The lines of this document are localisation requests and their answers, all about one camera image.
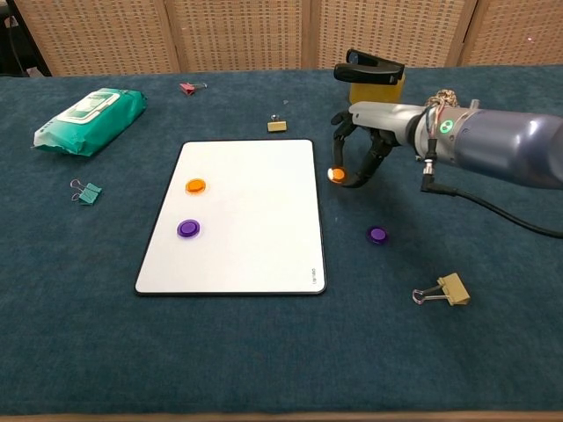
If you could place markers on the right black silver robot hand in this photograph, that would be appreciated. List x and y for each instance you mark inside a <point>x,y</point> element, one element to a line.
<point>382,118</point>

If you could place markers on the orange round magnet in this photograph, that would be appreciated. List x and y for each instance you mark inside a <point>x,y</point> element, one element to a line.
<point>195,185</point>
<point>338,175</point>

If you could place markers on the purple round magnet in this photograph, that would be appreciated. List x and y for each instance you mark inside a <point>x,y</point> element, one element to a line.
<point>188,228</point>
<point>378,235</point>

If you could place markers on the white rectangular board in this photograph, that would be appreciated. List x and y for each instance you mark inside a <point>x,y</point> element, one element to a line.
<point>255,237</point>

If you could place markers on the yellow tape roll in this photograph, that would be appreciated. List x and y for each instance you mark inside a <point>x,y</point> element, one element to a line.
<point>374,92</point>

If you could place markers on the black stapler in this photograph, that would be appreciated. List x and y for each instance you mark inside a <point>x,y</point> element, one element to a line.
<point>367,72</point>

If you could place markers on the small gold binder clip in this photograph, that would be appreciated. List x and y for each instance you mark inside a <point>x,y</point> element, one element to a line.
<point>277,126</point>

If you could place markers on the woven wooden folding screen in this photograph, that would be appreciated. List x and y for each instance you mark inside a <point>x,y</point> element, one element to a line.
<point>237,35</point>

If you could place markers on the large gold binder clip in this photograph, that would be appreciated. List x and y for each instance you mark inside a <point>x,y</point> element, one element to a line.
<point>455,289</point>

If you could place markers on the pink binder clip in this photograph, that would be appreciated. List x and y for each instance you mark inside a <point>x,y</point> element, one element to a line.
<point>187,89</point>

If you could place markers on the dark blue table mat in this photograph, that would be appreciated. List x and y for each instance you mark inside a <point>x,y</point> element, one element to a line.
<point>281,351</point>

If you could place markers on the green wet wipes pack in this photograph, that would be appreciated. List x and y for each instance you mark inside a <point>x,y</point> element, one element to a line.
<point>92,121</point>

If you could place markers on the teal binder clip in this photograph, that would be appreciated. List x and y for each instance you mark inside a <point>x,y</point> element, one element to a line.
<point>91,192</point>

